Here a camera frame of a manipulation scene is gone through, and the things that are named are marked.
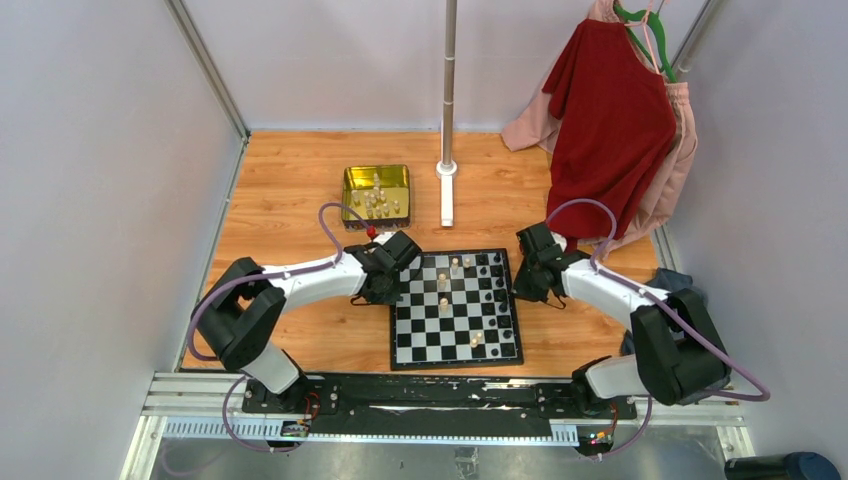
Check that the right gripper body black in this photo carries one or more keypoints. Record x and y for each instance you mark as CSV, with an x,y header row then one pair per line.
x,y
527,285

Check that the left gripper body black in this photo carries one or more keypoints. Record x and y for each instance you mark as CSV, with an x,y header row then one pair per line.
x,y
391,294

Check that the black white chessboard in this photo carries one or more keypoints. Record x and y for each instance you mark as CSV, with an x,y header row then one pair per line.
x,y
422,338

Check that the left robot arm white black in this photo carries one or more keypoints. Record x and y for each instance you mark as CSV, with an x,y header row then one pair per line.
x,y
239,315

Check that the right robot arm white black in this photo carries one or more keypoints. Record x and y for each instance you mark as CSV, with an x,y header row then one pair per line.
x,y
676,357

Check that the gold metal tin box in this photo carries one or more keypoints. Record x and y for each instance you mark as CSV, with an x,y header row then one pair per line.
x,y
380,194

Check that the grey blue cloth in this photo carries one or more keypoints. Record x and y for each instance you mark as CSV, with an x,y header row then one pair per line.
x,y
663,278

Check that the pink garment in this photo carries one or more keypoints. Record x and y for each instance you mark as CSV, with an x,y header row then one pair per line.
x,y
536,127

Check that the red shirt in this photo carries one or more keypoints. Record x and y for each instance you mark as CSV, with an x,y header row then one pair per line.
x,y
616,129

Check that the silver vertical pole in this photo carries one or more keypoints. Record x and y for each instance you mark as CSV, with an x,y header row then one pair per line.
x,y
446,162

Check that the green clothes hanger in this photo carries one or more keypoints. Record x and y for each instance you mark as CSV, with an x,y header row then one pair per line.
x,y
648,33

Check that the dark blue bottle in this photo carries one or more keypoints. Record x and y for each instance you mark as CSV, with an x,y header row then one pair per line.
x,y
792,466

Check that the white pole base bracket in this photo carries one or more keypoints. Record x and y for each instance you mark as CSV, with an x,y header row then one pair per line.
x,y
447,195

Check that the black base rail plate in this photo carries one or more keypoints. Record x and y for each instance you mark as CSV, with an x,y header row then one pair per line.
x,y
432,406

